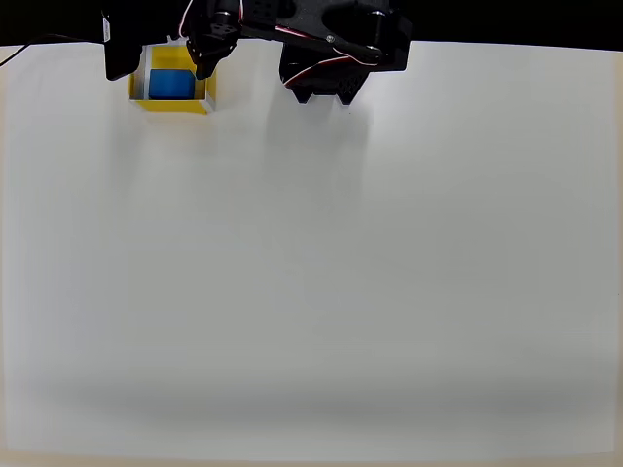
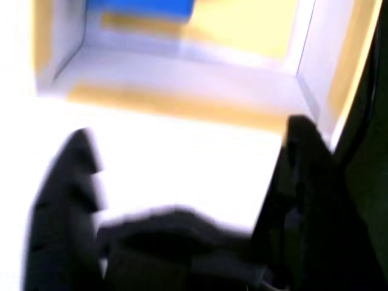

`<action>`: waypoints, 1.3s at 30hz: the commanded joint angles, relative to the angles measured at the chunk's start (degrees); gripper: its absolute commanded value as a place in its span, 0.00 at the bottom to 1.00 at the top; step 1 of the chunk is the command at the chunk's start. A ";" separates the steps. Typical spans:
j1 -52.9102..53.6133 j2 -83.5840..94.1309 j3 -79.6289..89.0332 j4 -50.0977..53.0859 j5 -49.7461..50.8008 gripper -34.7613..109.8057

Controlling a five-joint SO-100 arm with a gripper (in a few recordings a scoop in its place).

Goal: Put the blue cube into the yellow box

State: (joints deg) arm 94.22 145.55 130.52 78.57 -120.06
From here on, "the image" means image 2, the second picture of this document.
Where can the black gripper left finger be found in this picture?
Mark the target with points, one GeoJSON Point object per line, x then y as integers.
{"type": "Point", "coordinates": [63, 218]}

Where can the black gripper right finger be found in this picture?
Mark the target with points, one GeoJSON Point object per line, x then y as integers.
{"type": "Point", "coordinates": [315, 218]}

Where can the blue block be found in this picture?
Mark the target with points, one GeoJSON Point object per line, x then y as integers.
{"type": "Point", "coordinates": [142, 8]}

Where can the yellow open box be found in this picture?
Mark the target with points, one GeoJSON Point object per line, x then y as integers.
{"type": "Point", "coordinates": [236, 78]}

